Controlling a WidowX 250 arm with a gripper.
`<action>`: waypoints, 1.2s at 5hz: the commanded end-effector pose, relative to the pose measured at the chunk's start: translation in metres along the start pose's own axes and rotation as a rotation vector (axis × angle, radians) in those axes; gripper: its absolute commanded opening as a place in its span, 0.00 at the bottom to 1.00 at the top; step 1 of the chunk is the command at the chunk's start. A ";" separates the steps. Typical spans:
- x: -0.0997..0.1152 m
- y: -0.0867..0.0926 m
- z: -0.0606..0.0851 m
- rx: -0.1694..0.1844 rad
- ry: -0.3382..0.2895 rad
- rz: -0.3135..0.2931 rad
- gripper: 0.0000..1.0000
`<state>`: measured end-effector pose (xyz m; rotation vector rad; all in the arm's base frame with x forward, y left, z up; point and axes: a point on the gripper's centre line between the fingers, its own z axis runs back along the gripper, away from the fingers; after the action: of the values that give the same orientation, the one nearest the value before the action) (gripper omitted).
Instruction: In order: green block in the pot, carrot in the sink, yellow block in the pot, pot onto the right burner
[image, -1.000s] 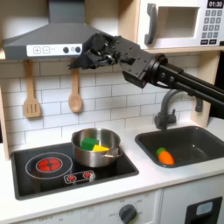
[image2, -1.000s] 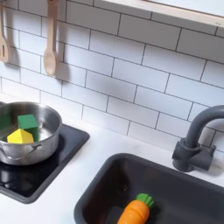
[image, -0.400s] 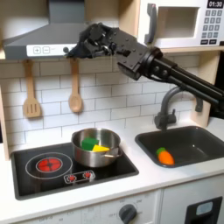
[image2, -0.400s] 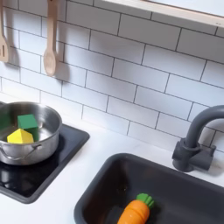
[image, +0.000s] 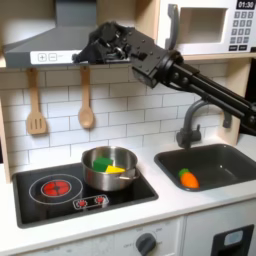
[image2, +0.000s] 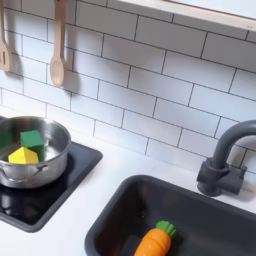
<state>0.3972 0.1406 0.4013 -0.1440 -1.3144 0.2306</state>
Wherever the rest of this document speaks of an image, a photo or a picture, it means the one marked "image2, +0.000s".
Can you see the black toy stove top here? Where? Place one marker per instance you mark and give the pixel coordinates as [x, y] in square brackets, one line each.
[80, 160]

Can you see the wooden shelf board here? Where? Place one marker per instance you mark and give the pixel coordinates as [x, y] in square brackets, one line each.
[200, 16]

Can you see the steel pot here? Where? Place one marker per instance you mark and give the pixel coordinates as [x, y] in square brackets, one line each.
[50, 167]

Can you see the dark grey tap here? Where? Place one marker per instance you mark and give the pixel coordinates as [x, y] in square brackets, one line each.
[216, 174]

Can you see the orange toy carrot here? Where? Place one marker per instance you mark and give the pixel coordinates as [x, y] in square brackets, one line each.
[153, 243]

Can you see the yellow wooden block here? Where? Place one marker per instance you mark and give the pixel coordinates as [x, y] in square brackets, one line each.
[23, 157]

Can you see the wooden slotted spatula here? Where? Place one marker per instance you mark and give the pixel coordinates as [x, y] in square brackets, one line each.
[4, 57]

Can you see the dark grey sink basin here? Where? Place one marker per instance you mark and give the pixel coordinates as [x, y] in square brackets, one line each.
[206, 220]

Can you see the green wooden block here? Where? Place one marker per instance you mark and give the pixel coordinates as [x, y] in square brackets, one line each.
[31, 140]

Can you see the wooden spoon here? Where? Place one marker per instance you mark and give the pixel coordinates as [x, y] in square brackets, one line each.
[57, 70]

